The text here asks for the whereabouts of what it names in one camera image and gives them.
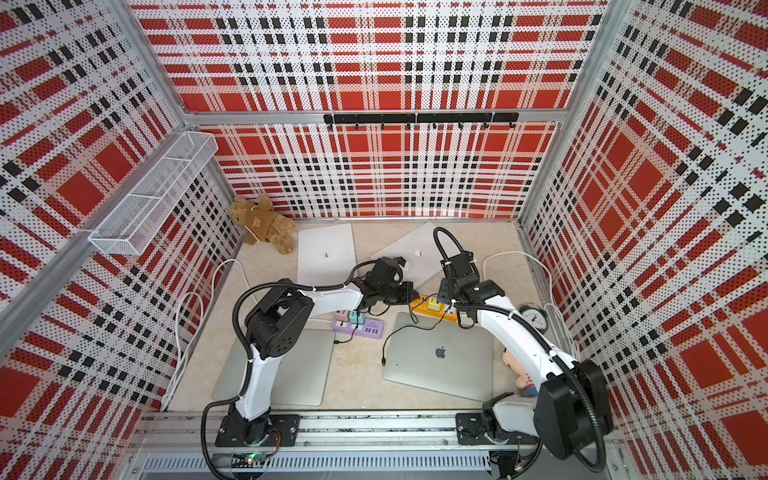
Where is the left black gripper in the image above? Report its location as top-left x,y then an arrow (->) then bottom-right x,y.
379,281 -> 421,305

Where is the black charger cable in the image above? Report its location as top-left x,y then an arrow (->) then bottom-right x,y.
381,299 -> 463,367

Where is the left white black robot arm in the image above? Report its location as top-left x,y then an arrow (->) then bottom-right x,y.
200,257 -> 418,450

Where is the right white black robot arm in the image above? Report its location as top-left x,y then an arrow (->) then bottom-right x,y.
441,251 -> 613,473

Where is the yellow charger adapter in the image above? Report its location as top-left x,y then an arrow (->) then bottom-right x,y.
426,296 -> 442,312

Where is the teal charger on purple strip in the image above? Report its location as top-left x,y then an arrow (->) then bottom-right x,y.
348,310 -> 366,325

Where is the white laptop back right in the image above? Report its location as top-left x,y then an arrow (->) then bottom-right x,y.
372,222 -> 442,289

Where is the white laptop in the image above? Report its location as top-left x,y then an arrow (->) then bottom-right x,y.
297,224 -> 357,286
372,222 -> 442,289

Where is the white laptop back left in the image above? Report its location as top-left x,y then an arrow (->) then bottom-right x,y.
297,224 -> 357,286

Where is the silver apple laptop front right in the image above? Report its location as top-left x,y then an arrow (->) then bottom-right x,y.
383,313 -> 494,401

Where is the silver laptop front left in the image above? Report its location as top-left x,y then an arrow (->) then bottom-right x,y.
211,330 -> 335,407

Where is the orange power strip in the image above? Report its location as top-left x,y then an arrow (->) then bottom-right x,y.
410,295 -> 457,322

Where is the purple power strip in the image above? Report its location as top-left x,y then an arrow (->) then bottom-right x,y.
331,318 -> 384,340

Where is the teal alarm clock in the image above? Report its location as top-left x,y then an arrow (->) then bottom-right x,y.
519,304 -> 549,333

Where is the cartoon boy plush doll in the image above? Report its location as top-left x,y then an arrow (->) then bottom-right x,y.
502,349 -> 538,398

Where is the brown teddy bear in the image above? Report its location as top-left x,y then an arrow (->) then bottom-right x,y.
229,195 -> 296,255

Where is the white cable right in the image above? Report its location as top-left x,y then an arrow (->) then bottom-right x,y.
483,250 -> 602,409

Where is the black hook rail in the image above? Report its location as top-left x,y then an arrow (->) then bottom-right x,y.
323,111 -> 520,128

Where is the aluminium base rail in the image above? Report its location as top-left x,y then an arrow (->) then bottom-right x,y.
118,409 -> 595,479

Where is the white wire mesh shelf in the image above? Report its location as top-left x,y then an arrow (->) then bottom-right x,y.
89,131 -> 218,256

